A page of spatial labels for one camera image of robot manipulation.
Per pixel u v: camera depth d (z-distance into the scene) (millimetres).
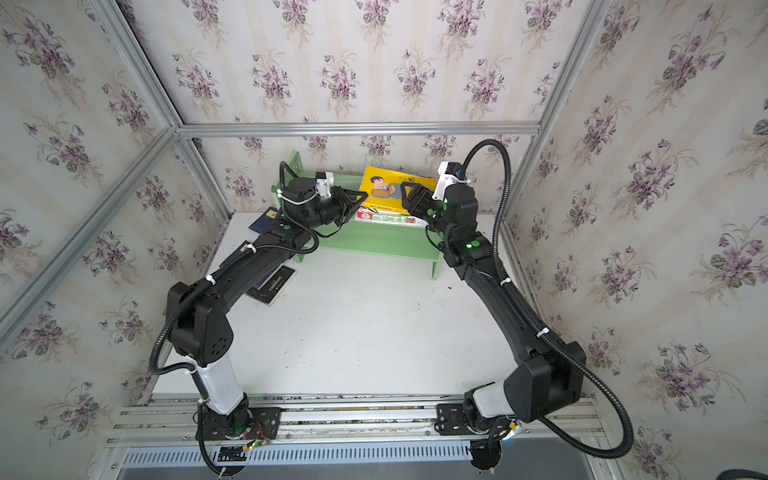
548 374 391
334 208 712
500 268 493
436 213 616
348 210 718
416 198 633
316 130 1024
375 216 799
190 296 455
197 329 466
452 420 732
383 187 812
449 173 633
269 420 732
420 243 928
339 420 748
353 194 766
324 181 746
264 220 1186
